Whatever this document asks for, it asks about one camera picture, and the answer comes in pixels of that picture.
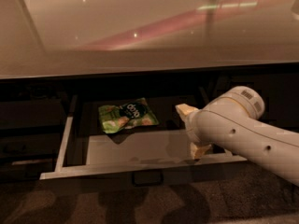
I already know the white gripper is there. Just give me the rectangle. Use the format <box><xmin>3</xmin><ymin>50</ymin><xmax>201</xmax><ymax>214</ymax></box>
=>
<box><xmin>176</xmin><ymin>104</ymin><xmax>211</xmax><ymax>160</ymax></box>

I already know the dark grey cabinet door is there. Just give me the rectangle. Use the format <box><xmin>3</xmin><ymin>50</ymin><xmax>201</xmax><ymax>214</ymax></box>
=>
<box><xmin>212</xmin><ymin>73</ymin><xmax>299</xmax><ymax>132</ymax></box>

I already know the green snack bag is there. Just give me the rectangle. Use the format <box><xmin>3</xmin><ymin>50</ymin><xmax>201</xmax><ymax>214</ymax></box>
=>
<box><xmin>98</xmin><ymin>98</ymin><xmax>159</xmax><ymax>134</ymax></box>

